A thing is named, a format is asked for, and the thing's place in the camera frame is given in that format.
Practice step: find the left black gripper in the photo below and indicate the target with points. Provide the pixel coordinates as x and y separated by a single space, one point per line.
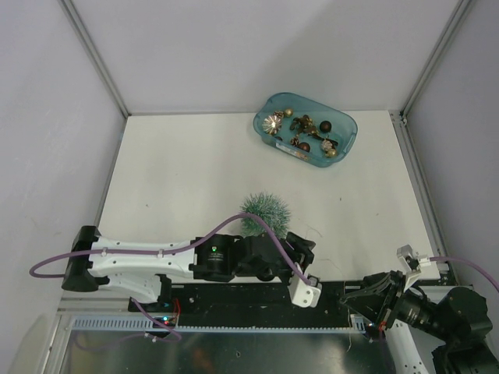
300 248

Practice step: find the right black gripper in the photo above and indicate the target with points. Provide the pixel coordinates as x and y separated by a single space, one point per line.
379 299

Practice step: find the small frosted christmas tree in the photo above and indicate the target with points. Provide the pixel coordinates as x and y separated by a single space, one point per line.
271 208

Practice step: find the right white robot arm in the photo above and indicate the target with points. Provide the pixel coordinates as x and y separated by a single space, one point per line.
446 358

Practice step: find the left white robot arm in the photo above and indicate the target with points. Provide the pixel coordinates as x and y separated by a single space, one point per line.
146 274

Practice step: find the brown bauble near label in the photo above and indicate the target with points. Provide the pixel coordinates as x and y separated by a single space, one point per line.
304 146

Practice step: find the teal plastic bin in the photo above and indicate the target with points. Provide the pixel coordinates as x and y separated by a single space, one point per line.
343 134

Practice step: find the dark brown bauble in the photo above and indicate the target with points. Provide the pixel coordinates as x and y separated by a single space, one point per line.
325 126

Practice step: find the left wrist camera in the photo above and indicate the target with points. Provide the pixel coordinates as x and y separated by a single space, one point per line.
305 295

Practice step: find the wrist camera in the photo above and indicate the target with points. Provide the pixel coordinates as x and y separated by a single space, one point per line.
413 264
305 295

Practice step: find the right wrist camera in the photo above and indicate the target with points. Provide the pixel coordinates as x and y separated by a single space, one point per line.
413 264

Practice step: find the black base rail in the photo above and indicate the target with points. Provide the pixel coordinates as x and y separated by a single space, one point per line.
254 306

